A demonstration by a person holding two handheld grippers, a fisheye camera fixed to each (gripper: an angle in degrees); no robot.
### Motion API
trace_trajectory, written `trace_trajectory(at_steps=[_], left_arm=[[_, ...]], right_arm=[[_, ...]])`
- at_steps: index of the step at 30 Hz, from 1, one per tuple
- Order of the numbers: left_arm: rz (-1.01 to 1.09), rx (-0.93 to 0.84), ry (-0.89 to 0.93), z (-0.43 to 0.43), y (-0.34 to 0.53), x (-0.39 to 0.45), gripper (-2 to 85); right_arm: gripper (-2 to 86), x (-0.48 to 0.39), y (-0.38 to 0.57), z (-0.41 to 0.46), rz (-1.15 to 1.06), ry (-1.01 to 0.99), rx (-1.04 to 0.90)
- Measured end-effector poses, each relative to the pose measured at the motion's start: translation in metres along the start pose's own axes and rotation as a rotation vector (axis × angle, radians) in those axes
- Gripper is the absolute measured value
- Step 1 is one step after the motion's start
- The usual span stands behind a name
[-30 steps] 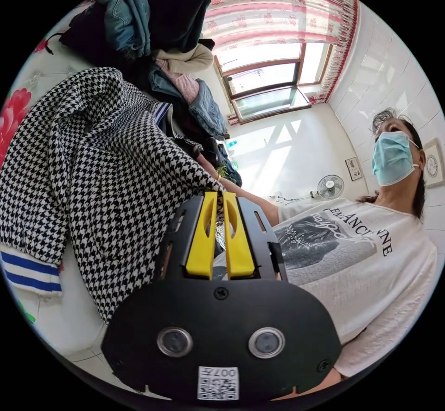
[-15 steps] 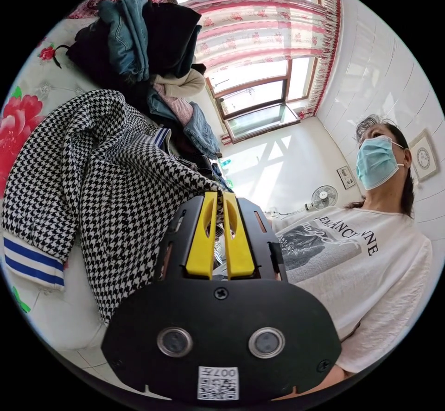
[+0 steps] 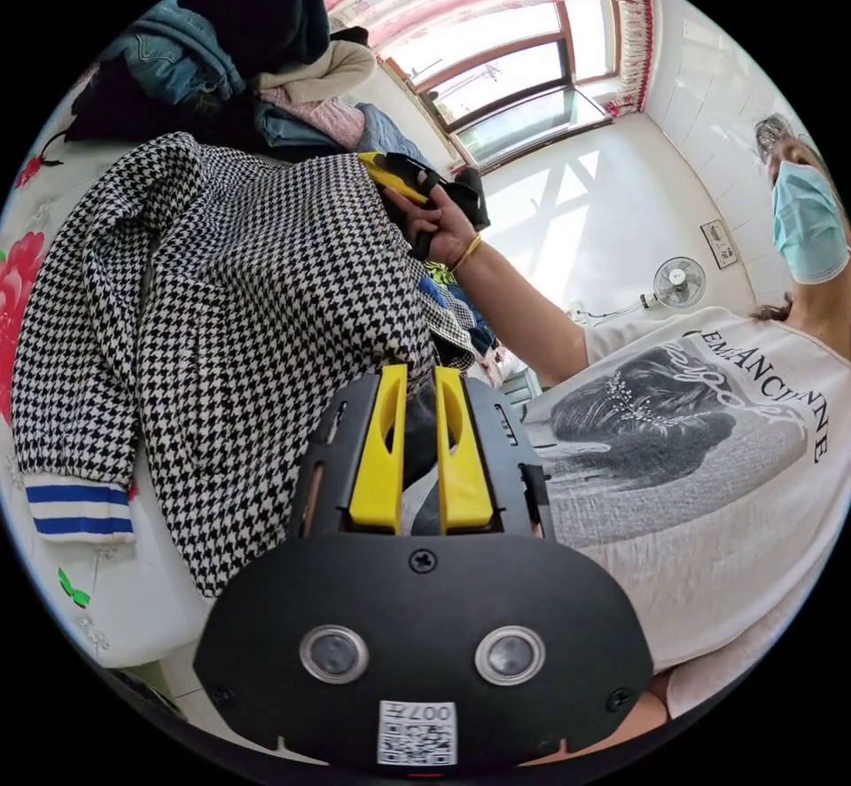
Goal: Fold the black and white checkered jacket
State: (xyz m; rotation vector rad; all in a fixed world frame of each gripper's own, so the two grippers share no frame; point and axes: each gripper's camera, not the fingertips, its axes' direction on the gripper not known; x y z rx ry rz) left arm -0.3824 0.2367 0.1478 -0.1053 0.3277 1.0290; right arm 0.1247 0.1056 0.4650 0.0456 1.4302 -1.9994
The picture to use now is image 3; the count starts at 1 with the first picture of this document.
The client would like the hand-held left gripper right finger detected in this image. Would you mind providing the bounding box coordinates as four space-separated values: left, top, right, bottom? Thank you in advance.
434 365 496 533

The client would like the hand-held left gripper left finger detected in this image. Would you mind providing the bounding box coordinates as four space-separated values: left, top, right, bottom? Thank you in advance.
347 363 409 530

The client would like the black and white checkered jacket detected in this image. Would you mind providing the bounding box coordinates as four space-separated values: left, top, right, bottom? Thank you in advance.
10 131 481 601

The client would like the person's right forearm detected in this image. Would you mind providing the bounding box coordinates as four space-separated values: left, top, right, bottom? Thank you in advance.
451 235 594 390

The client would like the person's right hand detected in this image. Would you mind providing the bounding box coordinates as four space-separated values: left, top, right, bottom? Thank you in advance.
388 183 484 276

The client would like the heap of colourful clothes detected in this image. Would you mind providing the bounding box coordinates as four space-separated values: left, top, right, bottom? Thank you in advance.
417 259 533 396

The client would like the pile of clothes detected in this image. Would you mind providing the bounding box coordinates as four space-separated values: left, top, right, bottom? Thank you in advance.
65 0 417 167

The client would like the white standing fan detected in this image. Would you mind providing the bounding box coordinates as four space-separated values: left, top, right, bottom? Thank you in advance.
568 255 708 330

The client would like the person's body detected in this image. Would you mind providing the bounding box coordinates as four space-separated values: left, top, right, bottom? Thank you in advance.
518 113 851 722

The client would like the window with brown frame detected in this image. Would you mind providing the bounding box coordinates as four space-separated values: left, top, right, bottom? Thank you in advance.
379 0 641 170

